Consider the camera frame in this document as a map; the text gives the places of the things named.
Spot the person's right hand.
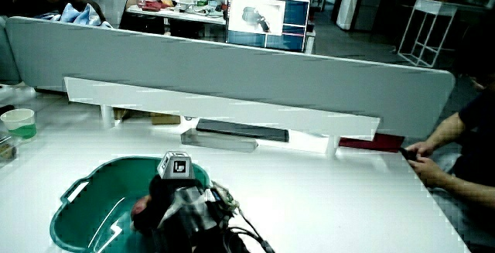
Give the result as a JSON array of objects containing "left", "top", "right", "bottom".
[{"left": 131, "top": 150, "right": 241, "bottom": 242}]

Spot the red apple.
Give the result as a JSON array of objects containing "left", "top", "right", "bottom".
[{"left": 130, "top": 194, "right": 154, "bottom": 224}]

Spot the green plastic basin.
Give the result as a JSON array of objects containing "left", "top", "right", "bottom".
[{"left": 49, "top": 156, "right": 212, "bottom": 253}]

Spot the person's right forearm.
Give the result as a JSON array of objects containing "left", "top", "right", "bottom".
[{"left": 154, "top": 224, "right": 252, "bottom": 253}]

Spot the grey long box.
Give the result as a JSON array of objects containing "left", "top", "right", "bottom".
[{"left": 179, "top": 128, "right": 259, "bottom": 154}]

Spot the brown cardboard box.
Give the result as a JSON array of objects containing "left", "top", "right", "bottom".
[{"left": 150, "top": 113, "right": 182, "bottom": 126}]

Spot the black flat keyboard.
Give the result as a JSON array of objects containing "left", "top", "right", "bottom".
[{"left": 195, "top": 118, "right": 290, "bottom": 143}]

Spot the white desk shelf riser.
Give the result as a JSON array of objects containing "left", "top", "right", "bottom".
[{"left": 63, "top": 76, "right": 382, "bottom": 158}]

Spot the white desk divider panel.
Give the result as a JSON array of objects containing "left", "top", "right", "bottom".
[{"left": 5, "top": 15, "right": 456, "bottom": 138}]

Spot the white and green paper cup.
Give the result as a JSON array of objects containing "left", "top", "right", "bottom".
[{"left": 0, "top": 108, "right": 38, "bottom": 142}]

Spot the clear container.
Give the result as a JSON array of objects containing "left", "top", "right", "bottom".
[{"left": 0, "top": 132, "right": 19, "bottom": 166}]

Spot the white background desk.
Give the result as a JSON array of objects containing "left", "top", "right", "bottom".
[{"left": 125, "top": 0, "right": 227, "bottom": 26}]

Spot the red object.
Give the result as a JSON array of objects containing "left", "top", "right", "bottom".
[{"left": 141, "top": 0, "right": 164, "bottom": 12}]

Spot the red book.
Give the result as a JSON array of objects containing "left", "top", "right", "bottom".
[{"left": 338, "top": 132, "right": 405, "bottom": 154}]

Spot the computer monitor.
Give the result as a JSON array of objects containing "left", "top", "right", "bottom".
[{"left": 224, "top": 0, "right": 312, "bottom": 53}]

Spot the light blue cloth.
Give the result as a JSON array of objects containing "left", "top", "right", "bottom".
[{"left": 58, "top": 2, "right": 114, "bottom": 29}]

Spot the black phone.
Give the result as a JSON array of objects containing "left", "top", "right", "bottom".
[{"left": 398, "top": 146, "right": 418, "bottom": 162}]

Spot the white pillar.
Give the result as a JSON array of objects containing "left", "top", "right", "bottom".
[{"left": 335, "top": 0, "right": 367, "bottom": 32}]

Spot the white metal rack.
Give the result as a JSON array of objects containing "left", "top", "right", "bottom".
[{"left": 397, "top": 0, "right": 459, "bottom": 69}]

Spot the black glove cable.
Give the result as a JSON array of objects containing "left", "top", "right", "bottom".
[{"left": 226, "top": 206, "right": 276, "bottom": 253}]

